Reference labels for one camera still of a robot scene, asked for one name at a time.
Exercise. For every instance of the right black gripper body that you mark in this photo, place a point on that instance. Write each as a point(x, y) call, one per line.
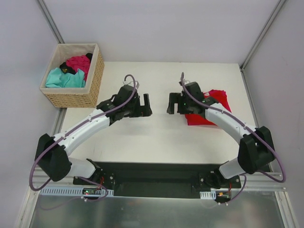
point(179, 104)

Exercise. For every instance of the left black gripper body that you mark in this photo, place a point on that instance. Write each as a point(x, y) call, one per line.
point(139, 106)

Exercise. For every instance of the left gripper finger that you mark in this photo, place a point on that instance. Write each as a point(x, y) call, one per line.
point(146, 101)
point(146, 111)

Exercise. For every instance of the teal t shirt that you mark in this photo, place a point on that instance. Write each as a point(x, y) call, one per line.
point(58, 79)

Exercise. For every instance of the left grey cable duct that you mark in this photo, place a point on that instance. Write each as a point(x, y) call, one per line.
point(75, 191)

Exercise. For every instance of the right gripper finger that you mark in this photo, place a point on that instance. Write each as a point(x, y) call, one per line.
point(174, 98)
point(171, 109)

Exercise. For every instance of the magenta t shirt in basket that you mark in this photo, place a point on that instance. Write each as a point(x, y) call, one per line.
point(79, 62)

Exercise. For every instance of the black t shirt in basket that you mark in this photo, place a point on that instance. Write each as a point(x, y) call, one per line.
point(65, 69)

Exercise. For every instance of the grey cable duct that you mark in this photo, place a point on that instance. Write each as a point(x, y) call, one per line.
point(208, 195)
point(75, 191)

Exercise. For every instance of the woven wicker basket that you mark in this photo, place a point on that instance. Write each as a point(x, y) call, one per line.
point(85, 97)

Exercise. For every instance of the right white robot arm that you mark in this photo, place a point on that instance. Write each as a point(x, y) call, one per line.
point(255, 144)

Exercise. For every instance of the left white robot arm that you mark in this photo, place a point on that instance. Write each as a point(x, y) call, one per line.
point(54, 152)

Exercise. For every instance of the magenta t shirt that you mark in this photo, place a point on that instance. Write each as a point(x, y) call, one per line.
point(79, 62)
point(220, 96)

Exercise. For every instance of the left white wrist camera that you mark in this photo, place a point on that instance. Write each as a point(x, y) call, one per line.
point(132, 83)

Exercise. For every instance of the red t shirt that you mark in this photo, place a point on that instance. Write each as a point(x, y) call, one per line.
point(194, 119)

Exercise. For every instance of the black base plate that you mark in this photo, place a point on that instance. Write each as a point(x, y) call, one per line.
point(161, 180)

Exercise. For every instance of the right grey cable duct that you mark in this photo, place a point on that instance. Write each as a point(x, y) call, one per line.
point(208, 195)

